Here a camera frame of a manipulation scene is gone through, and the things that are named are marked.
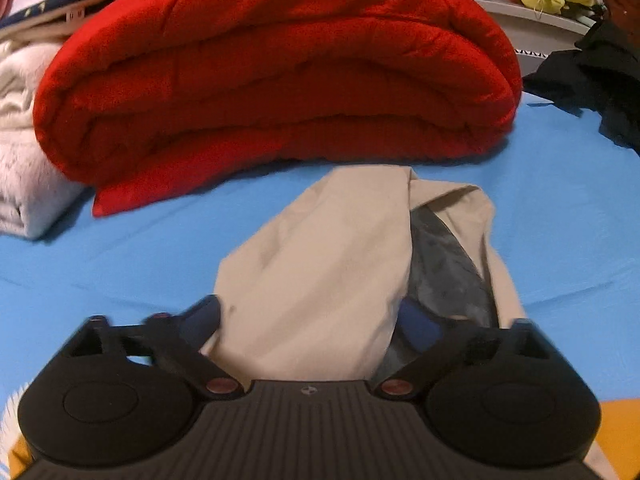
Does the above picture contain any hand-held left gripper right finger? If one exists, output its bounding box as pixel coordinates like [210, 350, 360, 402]
[370, 300, 566, 401]

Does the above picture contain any white fuzzy folded quilt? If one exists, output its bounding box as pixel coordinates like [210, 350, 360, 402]
[0, 105, 85, 239]

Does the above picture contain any white window sill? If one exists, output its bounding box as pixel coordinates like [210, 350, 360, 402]
[470, 0, 606, 78]

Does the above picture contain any red folded blanket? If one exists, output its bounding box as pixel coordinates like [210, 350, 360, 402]
[32, 0, 523, 218]

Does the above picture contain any blue patterned bed sheet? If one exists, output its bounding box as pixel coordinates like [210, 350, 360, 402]
[0, 90, 640, 480]

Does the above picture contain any cream folded quilt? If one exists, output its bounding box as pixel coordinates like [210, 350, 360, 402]
[0, 40, 56, 116]

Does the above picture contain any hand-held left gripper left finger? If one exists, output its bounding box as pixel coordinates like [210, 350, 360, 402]
[60, 294, 248, 401]

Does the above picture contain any black clothes pile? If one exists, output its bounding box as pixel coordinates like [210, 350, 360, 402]
[522, 20, 640, 156]

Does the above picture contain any navy patterned cloth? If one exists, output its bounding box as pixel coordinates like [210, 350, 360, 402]
[0, 0, 133, 41]

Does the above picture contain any beige and yellow hooded jacket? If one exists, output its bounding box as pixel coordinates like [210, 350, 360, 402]
[7, 166, 640, 480]

